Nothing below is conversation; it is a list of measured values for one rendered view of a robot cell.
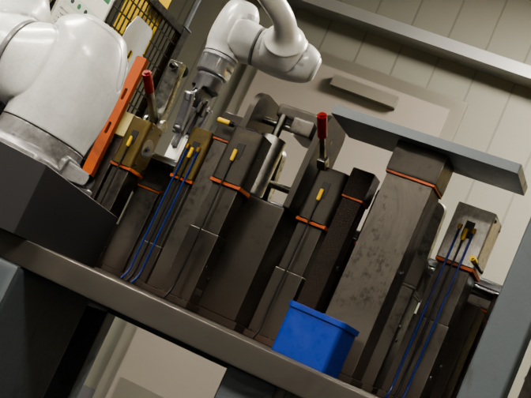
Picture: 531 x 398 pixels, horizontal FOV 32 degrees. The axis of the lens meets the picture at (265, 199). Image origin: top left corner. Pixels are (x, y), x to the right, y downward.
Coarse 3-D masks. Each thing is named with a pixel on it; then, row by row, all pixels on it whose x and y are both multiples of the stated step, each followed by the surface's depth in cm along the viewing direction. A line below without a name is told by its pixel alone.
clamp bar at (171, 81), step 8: (168, 64) 220; (176, 64) 219; (168, 72) 220; (176, 72) 219; (184, 72) 223; (168, 80) 220; (176, 80) 219; (160, 88) 220; (168, 88) 219; (176, 88) 220; (160, 96) 220; (168, 96) 219; (160, 104) 220; (168, 104) 220; (160, 112) 219; (168, 112) 221; (160, 120) 219
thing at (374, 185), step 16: (352, 176) 189; (368, 176) 188; (352, 192) 188; (368, 192) 188; (352, 208) 188; (336, 224) 188; (352, 224) 187; (336, 240) 187; (320, 256) 187; (336, 256) 186; (320, 272) 186; (336, 272) 188; (304, 288) 186; (320, 288) 185; (304, 304) 186; (320, 304) 186
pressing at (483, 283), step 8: (152, 160) 237; (160, 160) 221; (168, 160) 221; (176, 160) 220; (432, 264) 194; (432, 272) 211; (480, 280) 189; (488, 280) 189; (472, 288) 207; (480, 288) 200; (488, 288) 196; (496, 288) 188; (480, 296) 207; (488, 296) 206
